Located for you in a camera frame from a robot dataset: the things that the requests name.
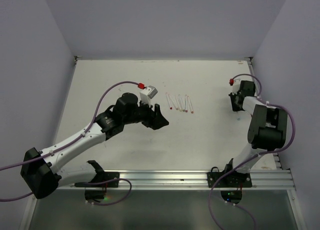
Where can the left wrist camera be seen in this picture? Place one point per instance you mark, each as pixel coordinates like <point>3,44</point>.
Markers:
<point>147,94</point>

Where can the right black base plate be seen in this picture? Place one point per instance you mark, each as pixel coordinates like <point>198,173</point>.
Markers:
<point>233,180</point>

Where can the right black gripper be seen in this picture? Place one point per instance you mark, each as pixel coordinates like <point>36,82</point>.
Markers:
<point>235,108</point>

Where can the white pen grey tip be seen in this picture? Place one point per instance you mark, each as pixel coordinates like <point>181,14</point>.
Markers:
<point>181,103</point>

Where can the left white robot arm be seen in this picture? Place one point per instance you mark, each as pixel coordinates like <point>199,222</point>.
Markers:
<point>44,170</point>

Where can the aluminium front rail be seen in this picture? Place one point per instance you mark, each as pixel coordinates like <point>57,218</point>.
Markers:
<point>197,180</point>

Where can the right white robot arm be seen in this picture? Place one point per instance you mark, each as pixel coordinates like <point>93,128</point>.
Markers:
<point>267,129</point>

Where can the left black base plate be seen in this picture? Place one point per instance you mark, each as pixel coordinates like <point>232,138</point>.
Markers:
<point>110,180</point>

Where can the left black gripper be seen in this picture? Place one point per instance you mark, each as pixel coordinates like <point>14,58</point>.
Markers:
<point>155,119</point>

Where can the white pen magenta tip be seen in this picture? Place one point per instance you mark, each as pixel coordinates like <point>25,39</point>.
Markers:
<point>186,104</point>

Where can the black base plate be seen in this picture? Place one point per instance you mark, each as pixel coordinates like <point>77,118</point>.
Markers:
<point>110,180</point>
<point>233,180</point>

